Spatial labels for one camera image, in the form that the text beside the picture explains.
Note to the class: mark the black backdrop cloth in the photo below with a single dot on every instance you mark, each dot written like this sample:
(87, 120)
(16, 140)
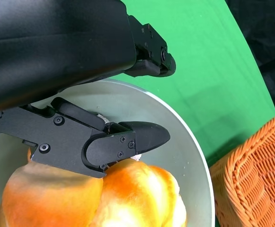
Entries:
(269, 35)

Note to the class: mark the orange wicker basket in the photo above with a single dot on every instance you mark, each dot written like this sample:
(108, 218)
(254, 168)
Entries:
(258, 177)

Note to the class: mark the grey metal bowl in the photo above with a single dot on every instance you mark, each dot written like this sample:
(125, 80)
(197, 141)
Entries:
(151, 111)

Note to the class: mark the green tablecloth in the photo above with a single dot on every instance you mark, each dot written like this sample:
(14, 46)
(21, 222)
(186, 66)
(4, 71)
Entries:
(198, 59)

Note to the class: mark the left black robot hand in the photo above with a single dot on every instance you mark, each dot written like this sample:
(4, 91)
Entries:
(56, 47)

